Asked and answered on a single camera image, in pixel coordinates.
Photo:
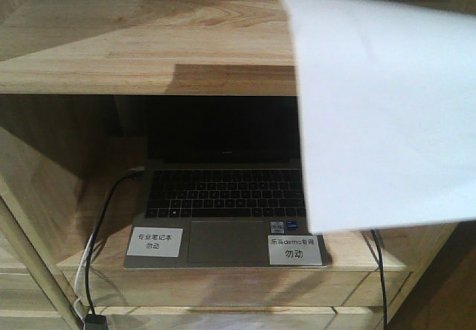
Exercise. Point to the white paper sheet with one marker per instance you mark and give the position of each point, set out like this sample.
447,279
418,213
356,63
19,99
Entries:
386,98

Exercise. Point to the silver laptop computer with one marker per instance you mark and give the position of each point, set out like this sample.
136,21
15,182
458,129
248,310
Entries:
227,171

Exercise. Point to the white label right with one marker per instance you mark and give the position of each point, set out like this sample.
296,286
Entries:
294,250

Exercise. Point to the white label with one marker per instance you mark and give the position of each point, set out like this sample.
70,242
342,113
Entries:
155,242
294,250

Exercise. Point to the white label left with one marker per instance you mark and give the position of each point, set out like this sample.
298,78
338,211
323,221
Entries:
155,242

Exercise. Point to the wooden shelf unit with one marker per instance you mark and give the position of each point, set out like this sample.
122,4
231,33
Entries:
60,59

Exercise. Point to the grey adapter plug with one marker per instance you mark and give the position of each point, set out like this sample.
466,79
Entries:
95,322

